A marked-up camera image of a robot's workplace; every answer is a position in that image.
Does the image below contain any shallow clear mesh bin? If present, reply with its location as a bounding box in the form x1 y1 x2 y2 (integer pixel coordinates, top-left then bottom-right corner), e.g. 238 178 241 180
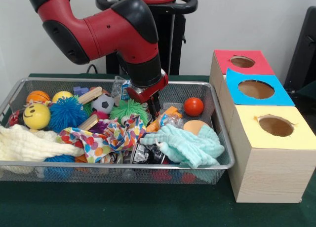
0 77 235 186

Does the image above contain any orange flat plastic toy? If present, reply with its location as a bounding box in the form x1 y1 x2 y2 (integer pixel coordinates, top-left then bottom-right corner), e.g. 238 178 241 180
145 106 184 134

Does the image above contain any cream yellow cloth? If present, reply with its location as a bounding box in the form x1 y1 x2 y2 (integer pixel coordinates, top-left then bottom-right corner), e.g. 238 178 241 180
0 124 84 162

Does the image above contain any dark green table cloth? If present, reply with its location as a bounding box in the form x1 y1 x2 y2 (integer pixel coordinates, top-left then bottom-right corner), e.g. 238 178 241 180
0 73 316 227

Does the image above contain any crushed clear plastic bottle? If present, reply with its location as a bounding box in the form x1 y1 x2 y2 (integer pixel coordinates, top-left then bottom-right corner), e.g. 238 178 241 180
112 76 133 105

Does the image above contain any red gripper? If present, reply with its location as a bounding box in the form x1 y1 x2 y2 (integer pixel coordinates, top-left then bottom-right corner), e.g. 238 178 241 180
126 74 169 117

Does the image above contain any black stand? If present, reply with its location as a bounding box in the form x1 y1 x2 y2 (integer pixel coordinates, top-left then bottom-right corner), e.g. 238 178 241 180
286 6 316 97

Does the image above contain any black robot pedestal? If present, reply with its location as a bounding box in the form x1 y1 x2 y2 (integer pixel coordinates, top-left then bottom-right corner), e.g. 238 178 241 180
96 0 198 76

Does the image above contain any blue spiky ball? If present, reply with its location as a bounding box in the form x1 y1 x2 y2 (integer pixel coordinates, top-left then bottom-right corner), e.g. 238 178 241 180
48 96 89 134
44 154 76 163

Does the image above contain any large yellow ball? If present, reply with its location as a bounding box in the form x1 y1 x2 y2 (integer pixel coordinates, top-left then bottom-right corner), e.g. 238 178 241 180
23 103 51 130

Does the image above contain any green furry monster toy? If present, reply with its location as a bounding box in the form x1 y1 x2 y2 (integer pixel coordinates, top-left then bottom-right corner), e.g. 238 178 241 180
110 99 150 126

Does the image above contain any red ball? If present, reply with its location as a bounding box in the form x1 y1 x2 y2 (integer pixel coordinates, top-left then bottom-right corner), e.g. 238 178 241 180
184 97 204 117

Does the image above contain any colourful polka dot cloth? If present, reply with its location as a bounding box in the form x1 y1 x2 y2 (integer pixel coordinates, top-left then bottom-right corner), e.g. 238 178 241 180
58 116 146 163

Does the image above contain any toy hamburger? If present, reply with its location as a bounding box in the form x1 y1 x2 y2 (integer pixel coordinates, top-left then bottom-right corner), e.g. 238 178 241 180
183 119 210 136

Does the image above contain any mint green cloth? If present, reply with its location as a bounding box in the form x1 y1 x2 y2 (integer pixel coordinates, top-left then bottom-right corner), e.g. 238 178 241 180
141 123 226 169

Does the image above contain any orange toy basketball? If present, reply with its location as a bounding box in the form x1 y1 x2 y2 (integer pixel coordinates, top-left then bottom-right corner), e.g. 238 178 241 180
27 90 51 104

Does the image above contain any wooden box with three holes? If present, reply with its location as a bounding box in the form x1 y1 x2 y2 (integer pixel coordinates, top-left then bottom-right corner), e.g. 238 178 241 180
209 50 316 204

